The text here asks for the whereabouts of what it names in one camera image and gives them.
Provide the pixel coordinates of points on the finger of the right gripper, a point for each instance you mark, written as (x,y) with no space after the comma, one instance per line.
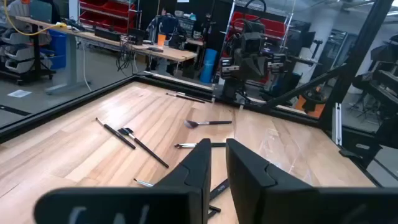
(259,70)
(247,70)

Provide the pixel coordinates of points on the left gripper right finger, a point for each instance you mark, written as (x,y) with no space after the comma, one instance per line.
(280,202)

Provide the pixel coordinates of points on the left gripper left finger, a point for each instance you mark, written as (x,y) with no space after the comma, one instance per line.
(124,205)

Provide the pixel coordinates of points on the wide grey-headed makeup brush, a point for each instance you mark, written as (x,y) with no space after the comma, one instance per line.
(214,123)

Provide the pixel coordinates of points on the black-bristled makeup brush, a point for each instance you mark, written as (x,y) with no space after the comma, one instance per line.
(146,148)

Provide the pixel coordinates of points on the thin-tipped black makeup brush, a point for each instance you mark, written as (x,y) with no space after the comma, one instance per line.
(118,134)

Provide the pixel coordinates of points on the black silver-ferruled makeup brush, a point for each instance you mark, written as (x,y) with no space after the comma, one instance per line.
(186,145)

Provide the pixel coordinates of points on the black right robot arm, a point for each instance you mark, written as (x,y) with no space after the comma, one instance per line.
(231,88)

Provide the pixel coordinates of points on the blue barrel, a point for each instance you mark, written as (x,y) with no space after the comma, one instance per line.
(209,65)

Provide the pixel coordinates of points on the red storage bin shelf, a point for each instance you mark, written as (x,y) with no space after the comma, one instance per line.
(105,12)
(273,28)

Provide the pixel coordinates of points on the light wooden desk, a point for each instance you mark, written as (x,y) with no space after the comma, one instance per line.
(174,53)

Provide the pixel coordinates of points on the orange shop vacuum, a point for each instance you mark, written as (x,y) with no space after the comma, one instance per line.
(311,107)

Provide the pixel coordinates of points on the orange cup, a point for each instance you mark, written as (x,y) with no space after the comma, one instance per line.
(161,40)

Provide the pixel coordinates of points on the blue jacket on chair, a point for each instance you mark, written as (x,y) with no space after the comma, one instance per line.
(164,29)

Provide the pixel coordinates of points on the silver aluminium extrusion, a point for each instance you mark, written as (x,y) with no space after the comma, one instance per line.
(336,124)

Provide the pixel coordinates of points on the black equipment rack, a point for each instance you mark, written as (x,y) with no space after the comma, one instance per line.
(377,81)

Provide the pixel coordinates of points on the black equipment case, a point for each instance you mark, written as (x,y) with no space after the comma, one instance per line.
(107,34)

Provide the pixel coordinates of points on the white paper sheet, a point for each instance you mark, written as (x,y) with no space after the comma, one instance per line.
(19,93)

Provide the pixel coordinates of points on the blue storage bin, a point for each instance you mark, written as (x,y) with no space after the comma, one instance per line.
(59,46)

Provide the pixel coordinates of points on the grey stacked bin cart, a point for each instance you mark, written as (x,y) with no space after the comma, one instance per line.
(18,53)

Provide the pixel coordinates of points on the black aluminium table frame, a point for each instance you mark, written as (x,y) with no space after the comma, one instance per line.
(62,109)

